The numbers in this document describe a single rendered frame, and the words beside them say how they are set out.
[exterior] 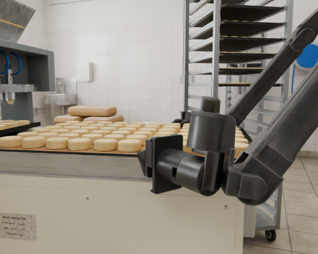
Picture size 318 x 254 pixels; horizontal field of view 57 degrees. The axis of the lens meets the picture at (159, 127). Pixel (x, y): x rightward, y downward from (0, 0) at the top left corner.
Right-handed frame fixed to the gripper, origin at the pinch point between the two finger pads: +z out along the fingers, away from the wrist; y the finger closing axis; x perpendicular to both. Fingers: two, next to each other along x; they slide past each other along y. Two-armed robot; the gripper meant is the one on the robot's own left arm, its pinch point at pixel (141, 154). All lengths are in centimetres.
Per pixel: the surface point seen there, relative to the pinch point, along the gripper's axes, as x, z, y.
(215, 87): 95, 70, -14
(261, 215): 139, 66, 74
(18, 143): -19.0, 22.9, -0.9
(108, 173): -3.4, 8.4, 5.2
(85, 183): -7.7, 11.4, 7.5
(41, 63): -1, 71, -23
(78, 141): -9.1, 11.1, -2.2
